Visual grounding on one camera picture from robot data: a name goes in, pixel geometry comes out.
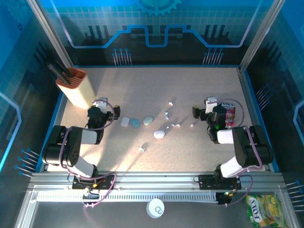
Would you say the white oval charging case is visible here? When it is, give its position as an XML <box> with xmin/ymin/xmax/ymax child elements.
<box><xmin>153</xmin><ymin>129</ymin><xmax>166</xmax><ymax>140</ymax></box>

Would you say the purple candy bag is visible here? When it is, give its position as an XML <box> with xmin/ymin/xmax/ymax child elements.
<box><xmin>219</xmin><ymin>102</ymin><xmax>238</xmax><ymax>127</ymax></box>

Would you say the beige holder with orange rim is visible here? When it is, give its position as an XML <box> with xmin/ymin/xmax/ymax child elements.
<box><xmin>56</xmin><ymin>67</ymin><xmax>95</xmax><ymax>110</ymax></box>

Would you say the black utensil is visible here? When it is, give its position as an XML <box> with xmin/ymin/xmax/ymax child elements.
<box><xmin>55</xmin><ymin>60</ymin><xmax>75</xmax><ymax>78</ymax></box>
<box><xmin>46</xmin><ymin>63</ymin><xmax>71</xmax><ymax>85</ymax></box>

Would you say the black connector with LED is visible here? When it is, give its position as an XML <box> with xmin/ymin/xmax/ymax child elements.
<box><xmin>216</xmin><ymin>191</ymin><xmax>235</xmax><ymax>207</ymax></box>

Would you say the white can lid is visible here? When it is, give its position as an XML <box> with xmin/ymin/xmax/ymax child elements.
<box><xmin>146</xmin><ymin>198</ymin><xmax>165</xmax><ymax>219</ymax></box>

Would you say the yellow-green candy bag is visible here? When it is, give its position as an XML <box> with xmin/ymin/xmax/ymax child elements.
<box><xmin>244</xmin><ymin>194</ymin><xmax>289</xmax><ymax>228</ymax></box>

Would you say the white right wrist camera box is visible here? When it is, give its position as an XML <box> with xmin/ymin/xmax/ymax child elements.
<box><xmin>205</xmin><ymin>96</ymin><xmax>218</xmax><ymax>114</ymax></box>

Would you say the aluminium side rail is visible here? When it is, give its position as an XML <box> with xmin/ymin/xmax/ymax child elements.
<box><xmin>47</xmin><ymin>91</ymin><xmax>69</xmax><ymax>152</ymax></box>
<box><xmin>237</xmin><ymin>67</ymin><xmax>273</xmax><ymax>172</ymax></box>

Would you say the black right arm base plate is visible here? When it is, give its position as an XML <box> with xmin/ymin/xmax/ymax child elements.
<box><xmin>198</xmin><ymin>174</ymin><xmax>242</xmax><ymax>190</ymax></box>

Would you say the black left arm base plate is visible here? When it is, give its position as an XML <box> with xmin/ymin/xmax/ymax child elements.
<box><xmin>72</xmin><ymin>174</ymin><xmax>117</xmax><ymax>190</ymax></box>

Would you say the aluminium mounting rail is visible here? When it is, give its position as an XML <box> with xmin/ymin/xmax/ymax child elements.
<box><xmin>28</xmin><ymin>171</ymin><xmax>285</xmax><ymax>190</ymax></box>

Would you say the white slotted cable duct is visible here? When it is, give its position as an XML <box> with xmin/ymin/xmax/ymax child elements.
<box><xmin>35</xmin><ymin>191</ymin><xmax>218</xmax><ymax>202</ymax></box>

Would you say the aluminium frame post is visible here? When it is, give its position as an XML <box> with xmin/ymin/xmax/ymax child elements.
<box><xmin>239</xmin><ymin>0</ymin><xmax>287</xmax><ymax>68</ymax></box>
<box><xmin>26</xmin><ymin>0</ymin><xmax>74</xmax><ymax>68</ymax></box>

